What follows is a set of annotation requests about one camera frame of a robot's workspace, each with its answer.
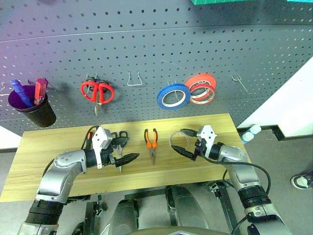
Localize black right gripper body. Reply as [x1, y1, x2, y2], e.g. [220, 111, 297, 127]
[193, 138, 207, 161]

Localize green cutting mat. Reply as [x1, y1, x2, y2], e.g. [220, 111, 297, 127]
[190, 0, 247, 6]

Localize translucent white tape roll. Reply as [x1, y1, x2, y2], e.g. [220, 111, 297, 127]
[169, 131, 190, 149]

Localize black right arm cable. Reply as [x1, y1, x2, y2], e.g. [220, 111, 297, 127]
[200, 151, 272, 196]

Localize metal scissors hook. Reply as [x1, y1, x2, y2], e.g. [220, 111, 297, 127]
[85, 73, 108, 91]

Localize blue marker pen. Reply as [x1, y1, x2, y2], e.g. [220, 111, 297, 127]
[10, 79, 34, 108]

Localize red utility knife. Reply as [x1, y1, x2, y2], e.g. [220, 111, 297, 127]
[33, 77, 48, 106]

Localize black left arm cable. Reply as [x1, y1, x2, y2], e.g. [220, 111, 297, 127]
[43, 125, 101, 178]

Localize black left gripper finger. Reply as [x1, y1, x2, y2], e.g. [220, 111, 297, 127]
[112, 138, 131, 148]
[114, 153, 140, 168]

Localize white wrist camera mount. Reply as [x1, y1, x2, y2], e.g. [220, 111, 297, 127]
[92, 126, 113, 170]
[197, 125, 218, 159]

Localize metal tape hook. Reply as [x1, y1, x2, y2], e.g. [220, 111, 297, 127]
[167, 79, 178, 102]

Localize small red white tape roll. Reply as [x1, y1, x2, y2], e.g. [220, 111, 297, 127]
[189, 83, 216, 106]

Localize blue tape roll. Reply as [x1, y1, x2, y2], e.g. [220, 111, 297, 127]
[156, 83, 191, 110]

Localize black robot shoulder cable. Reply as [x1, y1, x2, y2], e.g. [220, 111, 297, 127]
[231, 215, 250, 235]

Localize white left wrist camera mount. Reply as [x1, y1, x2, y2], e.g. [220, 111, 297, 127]
[92, 126, 113, 170]

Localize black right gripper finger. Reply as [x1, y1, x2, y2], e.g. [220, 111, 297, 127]
[179, 128, 198, 139]
[171, 145, 197, 162]

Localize black metal table frame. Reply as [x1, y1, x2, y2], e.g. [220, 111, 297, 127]
[66, 180, 239, 235]

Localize metal pegboard hook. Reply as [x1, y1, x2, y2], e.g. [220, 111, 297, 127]
[231, 75, 249, 93]

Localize red handled scissors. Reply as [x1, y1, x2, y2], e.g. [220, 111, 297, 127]
[80, 80, 115, 117]

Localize black handled scissors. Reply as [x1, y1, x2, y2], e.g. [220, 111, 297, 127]
[111, 131, 130, 173]

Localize grey perforated pegboard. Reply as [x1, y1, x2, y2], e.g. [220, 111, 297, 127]
[0, 0, 313, 137]

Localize dark grey rounded cover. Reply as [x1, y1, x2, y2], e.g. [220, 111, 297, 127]
[109, 198, 140, 235]
[171, 186, 211, 231]

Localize black white sneaker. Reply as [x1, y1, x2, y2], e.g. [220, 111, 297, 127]
[290, 171, 313, 189]

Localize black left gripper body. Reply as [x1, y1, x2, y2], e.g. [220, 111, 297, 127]
[100, 143, 118, 168]

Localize wire pliers holder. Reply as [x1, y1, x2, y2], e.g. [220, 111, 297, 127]
[127, 70, 144, 87]

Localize large red tape roll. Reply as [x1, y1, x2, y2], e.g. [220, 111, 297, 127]
[184, 72, 217, 93]

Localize black pen cup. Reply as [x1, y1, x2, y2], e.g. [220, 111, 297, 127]
[8, 85, 57, 128]

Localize orange black needle-nose pliers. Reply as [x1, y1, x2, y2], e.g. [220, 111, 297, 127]
[143, 128, 158, 166]

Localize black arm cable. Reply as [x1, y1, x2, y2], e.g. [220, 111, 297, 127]
[200, 151, 272, 196]
[43, 125, 101, 178]

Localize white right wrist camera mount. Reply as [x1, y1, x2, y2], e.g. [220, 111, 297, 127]
[197, 125, 218, 159]

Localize white plastic bottle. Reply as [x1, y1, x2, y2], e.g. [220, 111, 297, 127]
[248, 124, 262, 135]
[241, 132, 254, 144]

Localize grey curved robot torso edge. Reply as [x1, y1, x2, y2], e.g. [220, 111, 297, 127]
[132, 226, 231, 235]

